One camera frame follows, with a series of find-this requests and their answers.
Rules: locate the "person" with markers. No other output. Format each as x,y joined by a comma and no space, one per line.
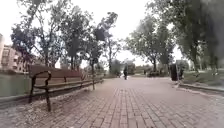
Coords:
125,72

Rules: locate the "broad green tree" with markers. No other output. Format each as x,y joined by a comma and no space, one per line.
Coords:
150,40

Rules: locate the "row of tall trees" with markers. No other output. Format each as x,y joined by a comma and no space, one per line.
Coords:
75,36

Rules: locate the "red brick path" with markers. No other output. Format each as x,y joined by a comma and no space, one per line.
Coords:
133,106

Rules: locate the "black litter bin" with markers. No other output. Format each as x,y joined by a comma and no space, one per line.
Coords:
173,72

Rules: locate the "grey stone kerb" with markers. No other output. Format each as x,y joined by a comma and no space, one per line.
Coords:
200,88

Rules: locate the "grass stretch with leaves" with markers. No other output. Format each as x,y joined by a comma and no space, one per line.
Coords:
203,79

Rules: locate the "group of dark trees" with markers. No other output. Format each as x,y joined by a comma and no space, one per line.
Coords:
200,26

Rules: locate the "greenish water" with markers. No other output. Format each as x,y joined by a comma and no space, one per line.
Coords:
13,85

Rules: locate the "pale building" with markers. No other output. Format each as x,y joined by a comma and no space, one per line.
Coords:
10,58

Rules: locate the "wooden bench with dark frame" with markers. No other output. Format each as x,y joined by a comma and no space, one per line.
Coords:
56,74

